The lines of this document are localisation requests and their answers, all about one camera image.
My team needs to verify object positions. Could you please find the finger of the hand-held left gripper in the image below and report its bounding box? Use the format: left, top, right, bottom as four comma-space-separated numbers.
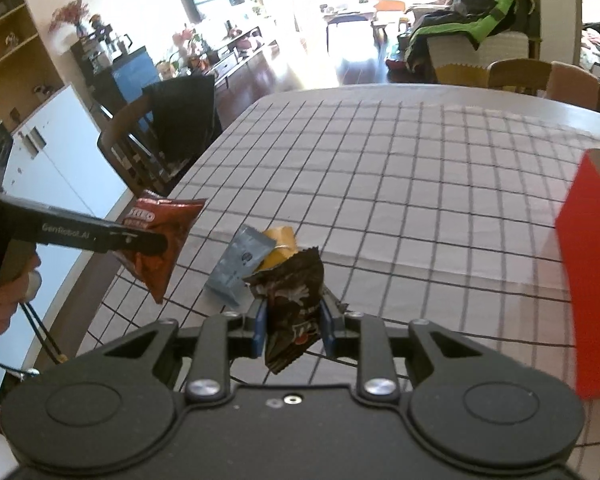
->
107, 226, 170, 257

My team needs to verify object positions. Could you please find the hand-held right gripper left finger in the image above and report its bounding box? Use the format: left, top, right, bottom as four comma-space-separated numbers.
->
100, 302, 270, 402

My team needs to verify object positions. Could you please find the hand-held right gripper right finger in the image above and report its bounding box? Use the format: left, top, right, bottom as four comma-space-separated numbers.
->
320, 295, 483, 402

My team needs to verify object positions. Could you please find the dark red cookie packet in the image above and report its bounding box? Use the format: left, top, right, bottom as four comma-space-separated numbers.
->
114, 190, 207, 305

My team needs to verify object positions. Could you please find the black snack packet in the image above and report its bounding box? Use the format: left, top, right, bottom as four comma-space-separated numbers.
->
243, 246, 327, 375

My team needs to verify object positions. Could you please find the red cardboard box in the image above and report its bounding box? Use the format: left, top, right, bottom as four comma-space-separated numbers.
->
555, 149, 600, 401

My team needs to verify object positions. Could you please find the person's left hand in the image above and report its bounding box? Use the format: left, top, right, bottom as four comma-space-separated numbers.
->
0, 254, 42, 337

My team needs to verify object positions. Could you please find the white cabinet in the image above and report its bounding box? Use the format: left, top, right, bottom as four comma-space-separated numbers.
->
0, 85, 131, 406

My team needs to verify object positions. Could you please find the grey-blue snack packet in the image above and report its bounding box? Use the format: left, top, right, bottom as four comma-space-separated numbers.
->
205, 226, 277, 307

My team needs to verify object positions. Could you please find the yellow snack packet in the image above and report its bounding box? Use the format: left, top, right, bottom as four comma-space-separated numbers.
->
261, 226, 299, 267

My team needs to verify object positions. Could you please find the dark wooden chair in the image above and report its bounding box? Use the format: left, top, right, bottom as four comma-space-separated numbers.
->
97, 75, 222, 199

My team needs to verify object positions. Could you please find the black cloth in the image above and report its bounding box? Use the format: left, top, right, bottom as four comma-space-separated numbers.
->
142, 75, 222, 177

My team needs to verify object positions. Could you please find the dark side cabinet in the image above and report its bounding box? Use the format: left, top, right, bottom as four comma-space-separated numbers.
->
70, 35, 147, 117

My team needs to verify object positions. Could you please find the blue box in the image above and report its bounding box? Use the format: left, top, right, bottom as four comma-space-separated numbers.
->
112, 47, 162, 107

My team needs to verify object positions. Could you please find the coffee machine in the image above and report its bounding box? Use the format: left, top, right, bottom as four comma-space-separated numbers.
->
86, 15, 132, 63

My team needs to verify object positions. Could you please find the red flower arrangement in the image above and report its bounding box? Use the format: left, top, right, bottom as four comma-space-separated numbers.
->
171, 27, 212, 73

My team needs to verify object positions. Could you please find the long wooden sideboard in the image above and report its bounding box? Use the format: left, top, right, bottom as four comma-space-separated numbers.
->
205, 25, 282, 113

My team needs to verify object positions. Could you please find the pink flower bouquet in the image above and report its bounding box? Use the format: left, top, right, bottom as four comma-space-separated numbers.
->
49, 0, 92, 37

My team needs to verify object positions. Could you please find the coffee table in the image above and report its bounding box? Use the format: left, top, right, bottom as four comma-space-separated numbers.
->
324, 9, 382, 57

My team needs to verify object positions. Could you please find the white armchair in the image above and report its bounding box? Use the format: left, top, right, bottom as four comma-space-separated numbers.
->
426, 30, 532, 87

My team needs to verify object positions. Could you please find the light wooden chair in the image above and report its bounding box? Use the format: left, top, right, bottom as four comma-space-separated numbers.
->
486, 58, 554, 97

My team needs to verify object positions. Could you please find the tan chair back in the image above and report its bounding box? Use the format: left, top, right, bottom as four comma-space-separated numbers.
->
545, 61, 600, 112

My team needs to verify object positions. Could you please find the green and black jacket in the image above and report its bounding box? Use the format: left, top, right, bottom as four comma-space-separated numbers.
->
409, 0, 537, 72

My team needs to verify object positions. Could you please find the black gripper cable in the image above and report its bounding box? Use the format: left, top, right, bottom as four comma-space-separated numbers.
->
0, 300, 67, 377

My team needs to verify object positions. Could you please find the wooden wall shelf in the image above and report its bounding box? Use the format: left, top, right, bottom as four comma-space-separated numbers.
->
0, 0, 65, 127

